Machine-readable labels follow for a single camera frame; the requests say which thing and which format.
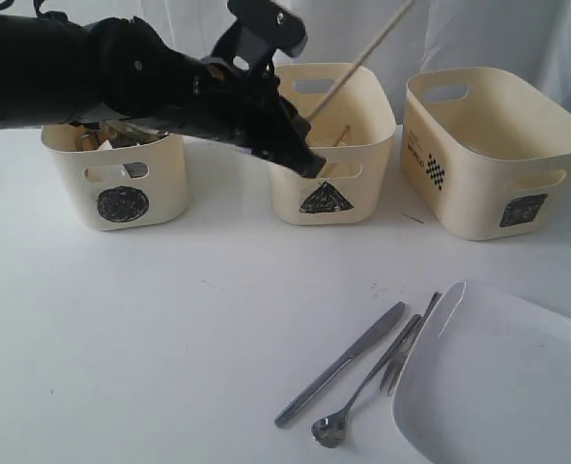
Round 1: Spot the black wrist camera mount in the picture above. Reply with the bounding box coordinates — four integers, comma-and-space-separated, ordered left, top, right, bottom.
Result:
209, 0, 308, 73

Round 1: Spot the steel table knife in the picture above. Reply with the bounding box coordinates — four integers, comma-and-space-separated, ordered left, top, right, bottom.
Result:
273, 302, 406, 428

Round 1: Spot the steel spoon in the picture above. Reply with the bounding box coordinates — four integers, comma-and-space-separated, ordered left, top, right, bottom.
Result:
311, 313, 423, 449

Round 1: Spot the cream bin with circle mark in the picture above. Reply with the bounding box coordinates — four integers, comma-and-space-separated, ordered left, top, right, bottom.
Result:
41, 125, 188, 231

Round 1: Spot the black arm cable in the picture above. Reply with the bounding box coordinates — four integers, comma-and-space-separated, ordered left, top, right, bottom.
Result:
0, 0, 73, 23

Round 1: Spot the cream bin with triangle mark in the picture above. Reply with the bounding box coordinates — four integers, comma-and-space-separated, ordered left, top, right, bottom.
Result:
268, 67, 396, 226

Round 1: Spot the white background curtain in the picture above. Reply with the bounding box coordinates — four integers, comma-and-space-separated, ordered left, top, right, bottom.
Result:
0, 0, 571, 141

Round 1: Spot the stainless steel bowl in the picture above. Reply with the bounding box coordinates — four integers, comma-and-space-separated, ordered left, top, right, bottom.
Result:
79, 120, 168, 146

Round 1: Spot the steel fork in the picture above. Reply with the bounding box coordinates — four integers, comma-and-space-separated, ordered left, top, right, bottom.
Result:
379, 292, 443, 396

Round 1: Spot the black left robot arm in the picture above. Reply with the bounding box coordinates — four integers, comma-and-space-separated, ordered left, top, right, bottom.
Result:
0, 14, 326, 179

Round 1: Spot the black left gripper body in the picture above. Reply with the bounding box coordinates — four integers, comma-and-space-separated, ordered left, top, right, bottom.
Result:
154, 55, 295, 155

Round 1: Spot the dark wooden chopstick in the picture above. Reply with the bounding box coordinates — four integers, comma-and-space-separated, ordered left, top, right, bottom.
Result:
324, 125, 351, 177

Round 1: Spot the cream bin with square mark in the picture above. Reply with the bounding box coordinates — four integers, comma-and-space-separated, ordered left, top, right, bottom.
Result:
400, 67, 571, 241

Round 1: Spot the white rectangular plate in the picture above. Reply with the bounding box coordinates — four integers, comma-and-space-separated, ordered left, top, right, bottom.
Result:
392, 280, 571, 463

